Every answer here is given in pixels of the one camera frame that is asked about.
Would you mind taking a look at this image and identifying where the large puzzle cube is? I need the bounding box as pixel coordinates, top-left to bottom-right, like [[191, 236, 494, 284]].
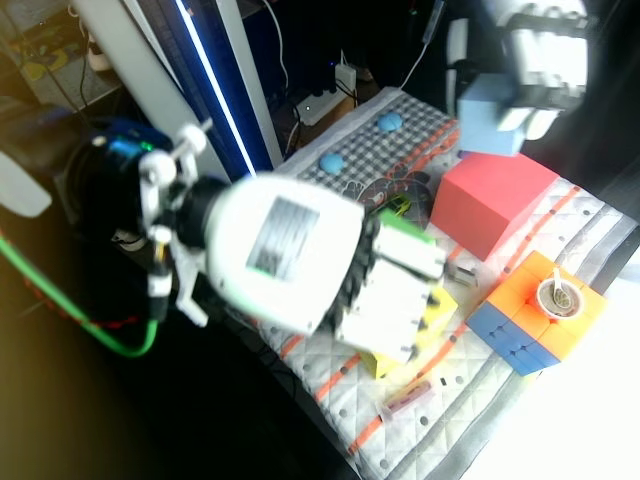
[[464, 249, 611, 378]]

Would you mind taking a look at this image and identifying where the red cable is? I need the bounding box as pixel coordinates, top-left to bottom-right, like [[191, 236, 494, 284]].
[[22, 278, 142, 332]]

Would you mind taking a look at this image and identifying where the white router box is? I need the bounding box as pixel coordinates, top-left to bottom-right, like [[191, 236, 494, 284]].
[[333, 61, 358, 92]]

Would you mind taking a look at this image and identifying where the white cable with plug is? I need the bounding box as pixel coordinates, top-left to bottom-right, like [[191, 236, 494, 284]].
[[401, 0, 447, 89]]

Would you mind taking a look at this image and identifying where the yellow-green toy car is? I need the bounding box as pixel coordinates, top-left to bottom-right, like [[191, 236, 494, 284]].
[[371, 194, 414, 222]]

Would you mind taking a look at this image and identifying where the grey quilt with bear print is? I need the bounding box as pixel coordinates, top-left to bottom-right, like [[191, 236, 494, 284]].
[[256, 86, 627, 480]]

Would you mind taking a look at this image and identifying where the large red block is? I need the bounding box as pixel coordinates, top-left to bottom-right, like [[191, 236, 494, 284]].
[[430, 151, 561, 263]]

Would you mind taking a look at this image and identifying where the blue block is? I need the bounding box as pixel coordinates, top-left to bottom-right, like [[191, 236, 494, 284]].
[[456, 74, 527, 158]]

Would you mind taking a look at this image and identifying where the small toy cup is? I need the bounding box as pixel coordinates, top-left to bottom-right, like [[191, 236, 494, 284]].
[[535, 267, 588, 320]]

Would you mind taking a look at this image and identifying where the blue light strip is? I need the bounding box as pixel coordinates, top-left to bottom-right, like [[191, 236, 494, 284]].
[[173, 0, 274, 174]]

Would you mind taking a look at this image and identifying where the white metal post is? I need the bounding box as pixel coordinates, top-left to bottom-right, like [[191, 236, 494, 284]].
[[69, 0, 282, 177]]

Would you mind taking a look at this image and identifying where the green cable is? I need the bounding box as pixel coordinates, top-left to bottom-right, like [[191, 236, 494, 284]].
[[0, 233, 160, 359]]

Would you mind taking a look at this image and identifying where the white power strip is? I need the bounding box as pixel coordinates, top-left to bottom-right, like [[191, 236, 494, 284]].
[[293, 88, 352, 127]]

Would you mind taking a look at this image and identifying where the green block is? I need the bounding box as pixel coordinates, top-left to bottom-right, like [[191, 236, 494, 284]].
[[378, 208, 437, 247]]

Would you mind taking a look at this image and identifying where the large yellow block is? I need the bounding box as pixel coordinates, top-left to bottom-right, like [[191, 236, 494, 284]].
[[359, 283, 459, 381]]

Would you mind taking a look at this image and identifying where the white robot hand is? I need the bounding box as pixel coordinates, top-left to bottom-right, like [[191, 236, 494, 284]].
[[445, 0, 594, 143], [204, 173, 449, 367]]

